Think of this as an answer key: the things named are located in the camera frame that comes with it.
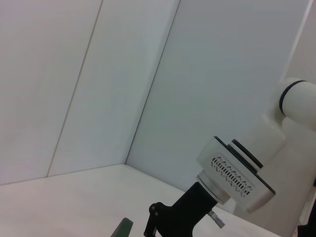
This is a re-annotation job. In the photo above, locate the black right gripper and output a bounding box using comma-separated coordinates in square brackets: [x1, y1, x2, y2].
[144, 182, 218, 237]

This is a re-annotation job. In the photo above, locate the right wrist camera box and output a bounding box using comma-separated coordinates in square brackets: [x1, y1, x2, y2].
[197, 135, 277, 214]

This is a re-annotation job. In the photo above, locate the green glasses case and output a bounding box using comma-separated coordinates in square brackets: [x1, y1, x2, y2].
[110, 217, 134, 237]

